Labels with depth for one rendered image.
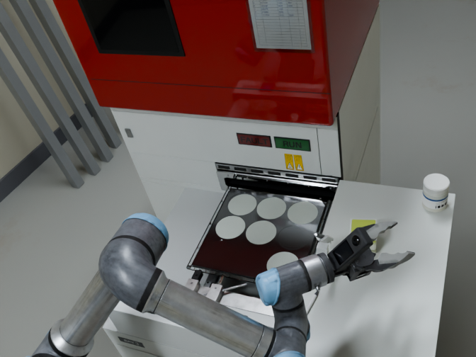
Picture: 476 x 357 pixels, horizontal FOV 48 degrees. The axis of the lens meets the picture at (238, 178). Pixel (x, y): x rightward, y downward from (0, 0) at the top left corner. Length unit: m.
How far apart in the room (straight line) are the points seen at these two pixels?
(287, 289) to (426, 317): 0.41
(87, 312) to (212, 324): 0.37
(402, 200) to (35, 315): 2.05
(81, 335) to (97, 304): 0.11
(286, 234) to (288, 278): 0.52
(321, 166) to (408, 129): 1.77
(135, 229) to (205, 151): 0.73
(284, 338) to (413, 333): 0.39
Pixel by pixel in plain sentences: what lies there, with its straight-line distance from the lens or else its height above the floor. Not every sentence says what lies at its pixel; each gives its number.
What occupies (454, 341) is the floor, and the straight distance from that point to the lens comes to 2.54.
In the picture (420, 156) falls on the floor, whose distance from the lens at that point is 3.27.
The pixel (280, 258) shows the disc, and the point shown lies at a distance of 1.64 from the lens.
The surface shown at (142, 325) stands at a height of 0.91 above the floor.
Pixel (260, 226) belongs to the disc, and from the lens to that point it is 1.73.
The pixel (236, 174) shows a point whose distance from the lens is 1.87.
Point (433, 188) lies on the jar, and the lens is 1.59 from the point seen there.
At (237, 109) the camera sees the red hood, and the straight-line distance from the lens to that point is 1.61.
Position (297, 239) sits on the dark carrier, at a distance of 1.68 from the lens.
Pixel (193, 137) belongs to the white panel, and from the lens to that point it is 1.84.
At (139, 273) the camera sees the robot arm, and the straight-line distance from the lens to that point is 1.10.
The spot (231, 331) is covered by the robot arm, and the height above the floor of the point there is 1.25.
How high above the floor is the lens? 2.19
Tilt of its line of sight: 42 degrees down
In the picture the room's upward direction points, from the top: 14 degrees counter-clockwise
